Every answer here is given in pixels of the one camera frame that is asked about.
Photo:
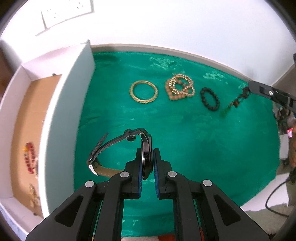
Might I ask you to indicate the green velvet cloth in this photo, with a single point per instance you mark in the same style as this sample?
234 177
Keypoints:
238 152

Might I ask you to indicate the white wall socket panel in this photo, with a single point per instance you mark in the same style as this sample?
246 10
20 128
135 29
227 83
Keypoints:
56 13

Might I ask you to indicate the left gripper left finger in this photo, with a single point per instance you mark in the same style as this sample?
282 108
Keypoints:
133 187

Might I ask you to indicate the white jewelry box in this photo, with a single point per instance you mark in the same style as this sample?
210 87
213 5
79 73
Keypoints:
40 114

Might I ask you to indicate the gold bangle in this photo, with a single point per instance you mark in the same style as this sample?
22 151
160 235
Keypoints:
143 92

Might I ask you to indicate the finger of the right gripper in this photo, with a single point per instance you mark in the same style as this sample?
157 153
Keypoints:
276 95

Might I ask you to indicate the black wristwatch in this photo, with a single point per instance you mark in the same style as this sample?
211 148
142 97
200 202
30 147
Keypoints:
146 156

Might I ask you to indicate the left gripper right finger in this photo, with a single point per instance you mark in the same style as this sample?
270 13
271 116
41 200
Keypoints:
164 188

